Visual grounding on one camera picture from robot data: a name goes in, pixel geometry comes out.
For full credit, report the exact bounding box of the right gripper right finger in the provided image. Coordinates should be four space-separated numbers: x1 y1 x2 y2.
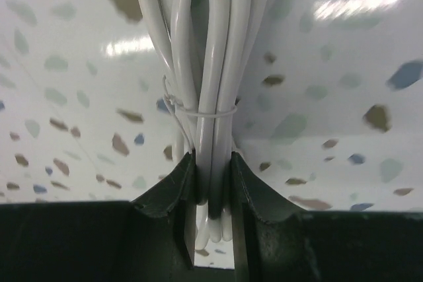
231 153 422 281

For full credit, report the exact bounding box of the white cable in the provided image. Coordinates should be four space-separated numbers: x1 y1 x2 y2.
133 0 273 250

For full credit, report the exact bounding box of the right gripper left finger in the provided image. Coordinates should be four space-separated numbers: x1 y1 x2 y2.
1 154 196 281

